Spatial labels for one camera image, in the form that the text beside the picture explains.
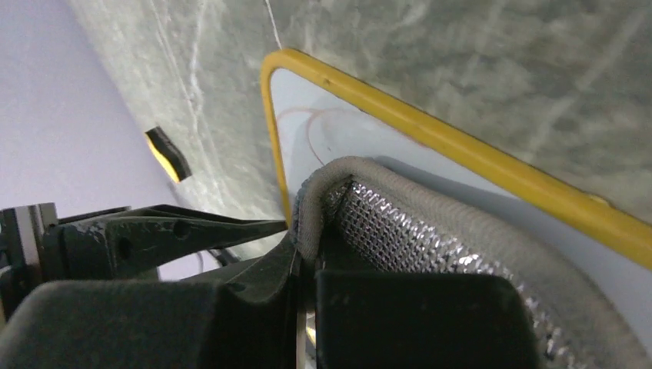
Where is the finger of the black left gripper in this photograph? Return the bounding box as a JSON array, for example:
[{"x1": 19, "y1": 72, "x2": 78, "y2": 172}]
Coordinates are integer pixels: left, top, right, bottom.
[{"x1": 55, "y1": 204, "x2": 287, "y2": 280}]

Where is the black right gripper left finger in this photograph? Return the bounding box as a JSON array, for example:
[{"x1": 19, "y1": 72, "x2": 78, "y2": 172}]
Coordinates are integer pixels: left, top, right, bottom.
[{"x1": 1, "y1": 233, "x2": 301, "y2": 368}]

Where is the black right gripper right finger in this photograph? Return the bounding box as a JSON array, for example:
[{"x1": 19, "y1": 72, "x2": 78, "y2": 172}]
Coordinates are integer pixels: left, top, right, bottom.
[{"x1": 314, "y1": 227, "x2": 541, "y2": 368}]

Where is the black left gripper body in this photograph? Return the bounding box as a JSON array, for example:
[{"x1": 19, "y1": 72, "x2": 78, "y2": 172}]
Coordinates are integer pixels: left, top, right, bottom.
[{"x1": 1, "y1": 203, "x2": 128, "y2": 316}]

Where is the grey blue scrubbing sponge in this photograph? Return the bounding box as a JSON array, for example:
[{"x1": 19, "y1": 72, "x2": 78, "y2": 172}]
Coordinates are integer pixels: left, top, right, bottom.
[{"x1": 290, "y1": 157, "x2": 651, "y2": 368}]

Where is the yellow framed whiteboard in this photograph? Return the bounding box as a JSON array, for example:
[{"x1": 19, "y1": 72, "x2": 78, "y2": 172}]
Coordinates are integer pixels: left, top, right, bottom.
[{"x1": 260, "y1": 49, "x2": 651, "y2": 347}]

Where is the yellow black sponge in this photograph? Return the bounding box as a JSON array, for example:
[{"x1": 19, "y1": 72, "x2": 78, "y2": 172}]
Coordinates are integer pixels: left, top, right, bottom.
[{"x1": 145, "y1": 127, "x2": 192, "y2": 183}]

